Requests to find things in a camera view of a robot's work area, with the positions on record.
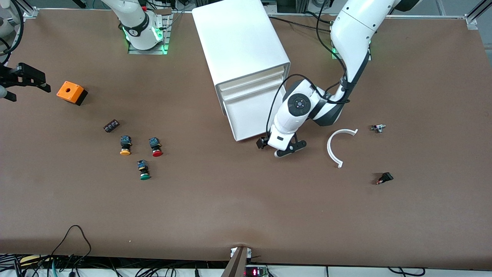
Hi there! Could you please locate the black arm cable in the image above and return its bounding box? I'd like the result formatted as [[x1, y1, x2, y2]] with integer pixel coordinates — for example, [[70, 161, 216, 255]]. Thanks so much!
[[265, 0, 351, 135], [0, 0, 24, 66]]

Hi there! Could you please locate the green mushroom push button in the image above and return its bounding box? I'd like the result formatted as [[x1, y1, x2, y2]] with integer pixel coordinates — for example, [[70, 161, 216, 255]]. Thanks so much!
[[137, 159, 151, 181]]

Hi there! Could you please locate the black power cable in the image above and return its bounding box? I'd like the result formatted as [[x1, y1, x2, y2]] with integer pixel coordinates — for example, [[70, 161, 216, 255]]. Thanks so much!
[[268, 15, 333, 33]]

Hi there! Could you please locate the black looped cable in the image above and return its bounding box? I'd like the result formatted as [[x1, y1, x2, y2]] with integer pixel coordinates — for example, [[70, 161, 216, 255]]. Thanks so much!
[[49, 225, 92, 270]]

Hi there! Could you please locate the orange button enclosure box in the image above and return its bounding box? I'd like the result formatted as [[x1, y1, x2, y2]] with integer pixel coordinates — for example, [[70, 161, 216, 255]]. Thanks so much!
[[57, 81, 88, 106]]

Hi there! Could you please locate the white plastic drawer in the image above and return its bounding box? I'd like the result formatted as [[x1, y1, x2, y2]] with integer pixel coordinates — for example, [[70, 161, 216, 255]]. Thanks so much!
[[225, 90, 287, 142], [218, 65, 288, 92], [220, 73, 288, 101]]

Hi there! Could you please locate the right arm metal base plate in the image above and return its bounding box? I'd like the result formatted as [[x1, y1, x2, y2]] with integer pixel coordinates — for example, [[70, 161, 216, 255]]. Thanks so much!
[[128, 10, 171, 55]]

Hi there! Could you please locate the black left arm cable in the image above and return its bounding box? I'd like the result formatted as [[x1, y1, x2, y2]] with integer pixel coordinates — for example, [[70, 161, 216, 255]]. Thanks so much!
[[265, 0, 351, 135]]

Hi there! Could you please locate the white drawer cabinet housing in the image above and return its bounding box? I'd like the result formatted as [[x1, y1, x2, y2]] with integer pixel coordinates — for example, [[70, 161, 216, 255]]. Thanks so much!
[[192, 0, 291, 116]]

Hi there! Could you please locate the device with red display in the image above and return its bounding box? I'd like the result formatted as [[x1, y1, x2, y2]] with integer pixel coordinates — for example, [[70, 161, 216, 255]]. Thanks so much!
[[244, 265, 269, 277]]

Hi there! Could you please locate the white semicircular plastic bracket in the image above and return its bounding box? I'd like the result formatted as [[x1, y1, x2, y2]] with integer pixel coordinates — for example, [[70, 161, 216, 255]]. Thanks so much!
[[327, 128, 359, 169]]

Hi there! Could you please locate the black floor cable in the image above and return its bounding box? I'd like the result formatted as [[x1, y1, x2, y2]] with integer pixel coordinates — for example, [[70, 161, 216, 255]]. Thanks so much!
[[387, 267, 426, 277]]

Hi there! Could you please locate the red mushroom push button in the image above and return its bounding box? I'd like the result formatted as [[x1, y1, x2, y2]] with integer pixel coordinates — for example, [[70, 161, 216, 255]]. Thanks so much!
[[149, 137, 163, 157]]

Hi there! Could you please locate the tangled black cable bundle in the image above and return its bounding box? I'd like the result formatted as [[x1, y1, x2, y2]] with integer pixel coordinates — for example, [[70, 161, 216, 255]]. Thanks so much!
[[0, 254, 231, 277]]

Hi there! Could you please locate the brown angled bar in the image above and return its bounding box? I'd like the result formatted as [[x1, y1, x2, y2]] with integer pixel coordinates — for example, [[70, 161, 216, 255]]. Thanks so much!
[[221, 246, 249, 277]]

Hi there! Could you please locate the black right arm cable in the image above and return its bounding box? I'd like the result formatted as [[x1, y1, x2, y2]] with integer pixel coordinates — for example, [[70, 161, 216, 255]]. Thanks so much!
[[0, 0, 24, 66]]

